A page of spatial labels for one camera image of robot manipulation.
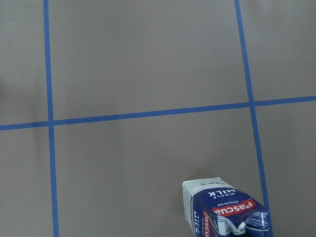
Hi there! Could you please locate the blue white milk carton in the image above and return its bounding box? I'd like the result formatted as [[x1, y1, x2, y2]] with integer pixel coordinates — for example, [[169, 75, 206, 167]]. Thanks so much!
[[182, 177, 269, 237]]

